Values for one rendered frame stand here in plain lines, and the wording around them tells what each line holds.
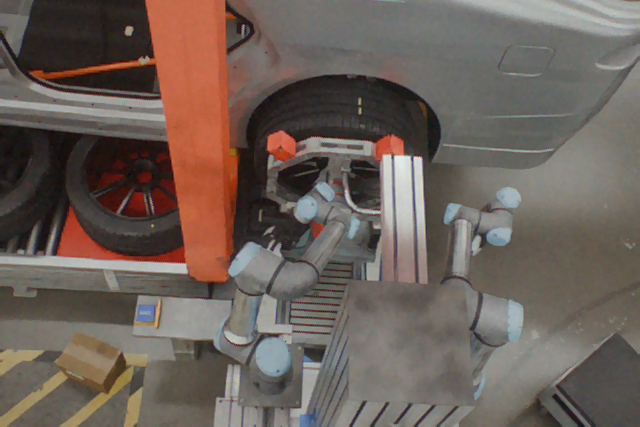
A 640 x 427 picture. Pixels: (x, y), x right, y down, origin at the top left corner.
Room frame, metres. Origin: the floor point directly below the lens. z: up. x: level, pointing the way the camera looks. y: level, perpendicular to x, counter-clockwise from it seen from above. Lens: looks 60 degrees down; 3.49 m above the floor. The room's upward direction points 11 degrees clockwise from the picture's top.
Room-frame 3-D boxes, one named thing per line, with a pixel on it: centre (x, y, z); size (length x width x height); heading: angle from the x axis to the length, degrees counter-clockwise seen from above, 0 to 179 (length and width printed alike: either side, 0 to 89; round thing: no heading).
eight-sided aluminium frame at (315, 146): (1.54, -0.04, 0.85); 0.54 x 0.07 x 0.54; 98
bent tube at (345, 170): (1.43, -0.15, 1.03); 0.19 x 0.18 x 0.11; 8
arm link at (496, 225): (1.24, -0.59, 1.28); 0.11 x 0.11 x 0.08; 85
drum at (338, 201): (1.47, -0.05, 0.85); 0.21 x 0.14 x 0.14; 8
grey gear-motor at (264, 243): (1.53, 0.24, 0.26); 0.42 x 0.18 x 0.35; 8
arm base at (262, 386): (0.74, 0.05, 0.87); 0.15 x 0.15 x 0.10
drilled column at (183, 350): (1.00, 0.47, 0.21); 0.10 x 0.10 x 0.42; 8
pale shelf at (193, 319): (1.00, 0.44, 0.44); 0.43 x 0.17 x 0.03; 98
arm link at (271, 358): (0.74, 0.06, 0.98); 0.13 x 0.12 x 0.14; 72
